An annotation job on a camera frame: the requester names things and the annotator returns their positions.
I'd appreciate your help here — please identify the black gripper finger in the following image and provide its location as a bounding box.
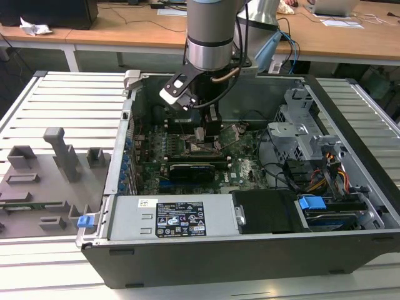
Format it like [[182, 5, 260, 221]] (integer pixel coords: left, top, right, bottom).
[[204, 104, 223, 147]]

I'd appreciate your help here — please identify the metal socket cover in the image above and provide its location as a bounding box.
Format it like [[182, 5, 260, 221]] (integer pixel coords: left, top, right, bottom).
[[217, 123, 243, 149]]

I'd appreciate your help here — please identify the CPU socket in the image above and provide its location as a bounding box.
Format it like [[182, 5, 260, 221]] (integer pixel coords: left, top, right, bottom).
[[184, 137, 224, 156]]

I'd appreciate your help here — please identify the blue expansion slot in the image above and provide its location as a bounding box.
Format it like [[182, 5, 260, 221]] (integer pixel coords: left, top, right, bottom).
[[159, 182, 201, 193]]

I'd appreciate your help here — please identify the black graphics card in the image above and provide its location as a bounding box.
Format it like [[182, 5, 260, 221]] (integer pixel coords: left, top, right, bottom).
[[168, 162, 216, 184]]

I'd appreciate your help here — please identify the green motherboard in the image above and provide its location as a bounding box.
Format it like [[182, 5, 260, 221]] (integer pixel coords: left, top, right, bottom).
[[132, 123, 273, 196]]

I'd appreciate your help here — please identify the metal drive cage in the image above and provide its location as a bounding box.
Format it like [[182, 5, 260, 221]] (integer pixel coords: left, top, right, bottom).
[[266, 87, 344, 164]]

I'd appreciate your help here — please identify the black label sticker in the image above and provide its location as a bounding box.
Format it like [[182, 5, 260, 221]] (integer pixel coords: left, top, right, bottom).
[[156, 201, 206, 238]]

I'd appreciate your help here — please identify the black plastic shroud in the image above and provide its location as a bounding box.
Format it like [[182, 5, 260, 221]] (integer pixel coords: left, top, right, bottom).
[[232, 189, 311, 236]]

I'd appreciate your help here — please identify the wooden desk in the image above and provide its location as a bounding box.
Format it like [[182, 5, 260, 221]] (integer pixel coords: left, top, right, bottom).
[[0, 0, 400, 67]]

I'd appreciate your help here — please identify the white crumpled bag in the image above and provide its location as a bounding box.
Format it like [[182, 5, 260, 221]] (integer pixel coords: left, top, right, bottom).
[[279, 0, 296, 15]]

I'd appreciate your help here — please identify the blue disk carrier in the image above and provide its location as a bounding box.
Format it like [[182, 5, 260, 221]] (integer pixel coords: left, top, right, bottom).
[[297, 194, 360, 231]]

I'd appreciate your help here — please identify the grey power supply unit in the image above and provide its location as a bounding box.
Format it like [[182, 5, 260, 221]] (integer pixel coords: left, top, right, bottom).
[[107, 193, 236, 241]]

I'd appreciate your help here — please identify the black open PC case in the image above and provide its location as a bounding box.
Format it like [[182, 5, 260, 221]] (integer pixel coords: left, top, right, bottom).
[[76, 70, 400, 290]]

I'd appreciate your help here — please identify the white paper sheet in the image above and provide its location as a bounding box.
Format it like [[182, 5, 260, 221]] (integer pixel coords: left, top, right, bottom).
[[320, 18, 365, 30]]

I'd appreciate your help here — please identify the grey laptop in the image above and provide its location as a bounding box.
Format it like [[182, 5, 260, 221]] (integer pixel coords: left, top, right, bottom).
[[304, 0, 360, 18]]

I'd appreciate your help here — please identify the grey parts rack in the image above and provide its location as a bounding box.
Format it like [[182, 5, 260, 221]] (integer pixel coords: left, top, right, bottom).
[[0, 126, 113, 240]]

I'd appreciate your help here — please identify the black computer box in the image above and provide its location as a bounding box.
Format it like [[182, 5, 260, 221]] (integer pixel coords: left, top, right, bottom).
[[0, 0, 99, 31]]

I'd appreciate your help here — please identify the crumpled white paper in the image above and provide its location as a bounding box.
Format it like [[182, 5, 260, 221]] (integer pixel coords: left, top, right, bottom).
[[19, 16, 53, 36]]

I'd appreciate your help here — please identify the green RAM stick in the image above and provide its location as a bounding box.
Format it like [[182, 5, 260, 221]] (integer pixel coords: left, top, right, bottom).
[[0, 201, 63, 209]]

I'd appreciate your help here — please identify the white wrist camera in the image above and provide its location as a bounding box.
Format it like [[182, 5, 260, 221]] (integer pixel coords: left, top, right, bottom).
[[159, 77, 199, 112]]

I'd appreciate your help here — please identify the blue cable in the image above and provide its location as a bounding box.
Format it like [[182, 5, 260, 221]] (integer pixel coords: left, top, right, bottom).
[[280, 29, 301, 75]]

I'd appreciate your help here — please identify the yellow orange wire bundle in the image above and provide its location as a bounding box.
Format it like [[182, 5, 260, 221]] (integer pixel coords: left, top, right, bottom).
[[307, 151, 348, 194]]

